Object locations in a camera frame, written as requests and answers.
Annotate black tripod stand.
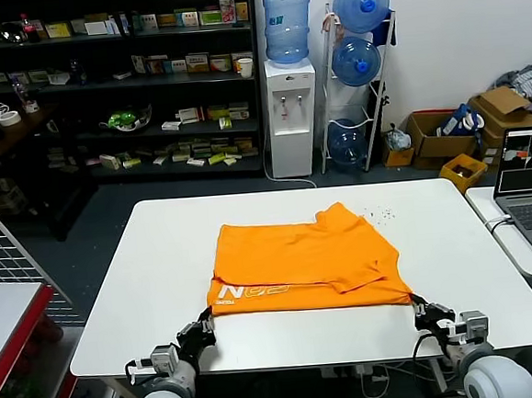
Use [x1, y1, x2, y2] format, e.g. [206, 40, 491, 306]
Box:
[366, 78, 395, 154]

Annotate yellow plastic bin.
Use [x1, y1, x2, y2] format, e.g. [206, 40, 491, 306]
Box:
[436, 151, 490, 196]

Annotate orange t-shirt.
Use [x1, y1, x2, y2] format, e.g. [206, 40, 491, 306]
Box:
[199, 195, 416, 323]

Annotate brown wooden table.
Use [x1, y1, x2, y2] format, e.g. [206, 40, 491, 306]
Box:
[0, 100, 95, 248]

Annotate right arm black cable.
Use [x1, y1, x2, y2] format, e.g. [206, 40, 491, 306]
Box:
[409, 331, 449, 375]

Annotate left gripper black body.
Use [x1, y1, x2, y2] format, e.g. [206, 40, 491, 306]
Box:
[175, 320, 219, 367]

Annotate black shelving unit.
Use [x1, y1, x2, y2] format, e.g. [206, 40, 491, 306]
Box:
[0, 0, 269, 199]

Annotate tilted blue water jug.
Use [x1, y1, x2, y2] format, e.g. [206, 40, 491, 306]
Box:
[329, 33, 384, 89]
[325, 117, 370, 167]
[332, 0, 394, 37]

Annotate white work table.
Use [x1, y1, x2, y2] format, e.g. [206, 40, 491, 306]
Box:
[57, 169, 532, 398]

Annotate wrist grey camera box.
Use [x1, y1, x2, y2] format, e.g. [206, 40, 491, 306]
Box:
[148, 344, 179, 373]
[457, 310, 490, 344]

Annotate small open cardboard box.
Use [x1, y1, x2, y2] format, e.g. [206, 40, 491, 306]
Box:
[379, 130, 416, 168]

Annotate pink printed box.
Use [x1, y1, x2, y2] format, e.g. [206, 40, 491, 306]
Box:
[218, 0, 237, 26]

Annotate white red medicine box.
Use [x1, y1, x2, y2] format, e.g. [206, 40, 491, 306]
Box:
[175, 107, 206, 126]

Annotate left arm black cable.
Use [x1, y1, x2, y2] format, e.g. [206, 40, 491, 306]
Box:
[123, 357, 158, 384]

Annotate cola bottle red cap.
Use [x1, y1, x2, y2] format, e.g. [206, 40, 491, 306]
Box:
[18, 12, 41, 45]

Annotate upright blue water jug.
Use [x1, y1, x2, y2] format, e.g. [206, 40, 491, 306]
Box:
[262, 0, 317, 68]

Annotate large open cardboard box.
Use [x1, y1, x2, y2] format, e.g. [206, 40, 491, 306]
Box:
[404, 106, 483, 173]

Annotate white side table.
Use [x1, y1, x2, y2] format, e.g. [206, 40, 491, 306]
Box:
[463, 182, 532, 363]

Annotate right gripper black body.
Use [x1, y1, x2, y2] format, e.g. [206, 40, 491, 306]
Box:
[413, 302, 458, 343]

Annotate blue white shopping bag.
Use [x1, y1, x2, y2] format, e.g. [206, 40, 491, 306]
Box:
[437, 102, 487, 138]

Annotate left wrist grey camera box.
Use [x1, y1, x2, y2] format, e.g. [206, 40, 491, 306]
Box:
[148, 344, 179, 373]

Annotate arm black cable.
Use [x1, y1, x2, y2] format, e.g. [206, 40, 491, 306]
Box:
[123, 357, 158, 384]
[409, 331, 449, 375]

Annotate white tape roll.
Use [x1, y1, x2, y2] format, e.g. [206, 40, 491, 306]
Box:
[0, 101, 22, 128]

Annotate clear plastic water bottle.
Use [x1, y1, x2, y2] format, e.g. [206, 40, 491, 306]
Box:
[9, 74, 40, 116]

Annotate shiny metal bowl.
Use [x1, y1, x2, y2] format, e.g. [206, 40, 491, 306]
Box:
[0, 20, 28, 45]

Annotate right wrist grey camera box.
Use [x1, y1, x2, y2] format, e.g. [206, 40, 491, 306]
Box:
[457, 310, 490, 344]

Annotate scattered dark crumbs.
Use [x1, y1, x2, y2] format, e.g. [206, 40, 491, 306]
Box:
[363, 204, 398, 225]

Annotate cardboard box with raised flap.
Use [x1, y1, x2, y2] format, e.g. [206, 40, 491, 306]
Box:
[467, 84, 532, 165]

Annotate white water dispenser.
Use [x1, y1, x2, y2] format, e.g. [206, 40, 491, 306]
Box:
[263, 58, 325, 180]

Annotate orange yellow medicine box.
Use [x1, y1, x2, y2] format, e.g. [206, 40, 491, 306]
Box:
[185, 51, 211, 74]

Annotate grey crumpled plastic bag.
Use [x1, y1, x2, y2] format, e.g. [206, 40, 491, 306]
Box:
[382, 122, 413, 152]

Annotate white paper cup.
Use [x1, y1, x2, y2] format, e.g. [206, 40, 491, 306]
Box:
[236, 56, 255, 80]

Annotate green snack bags in wrap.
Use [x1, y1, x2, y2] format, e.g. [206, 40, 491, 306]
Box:
[96, 104, 154, 136]

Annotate white power strip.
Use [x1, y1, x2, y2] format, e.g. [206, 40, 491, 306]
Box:
[319, 360, 391, 382]

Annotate red edged white cart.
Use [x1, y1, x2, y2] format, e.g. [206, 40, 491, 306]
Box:
[0, 275, 80, 398]

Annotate white metal jug rack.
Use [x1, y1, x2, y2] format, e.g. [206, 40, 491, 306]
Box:
[308, 0, 408, 176]

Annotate white dispenser power cord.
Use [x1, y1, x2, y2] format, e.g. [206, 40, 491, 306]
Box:
[260, 125, 318, 194]

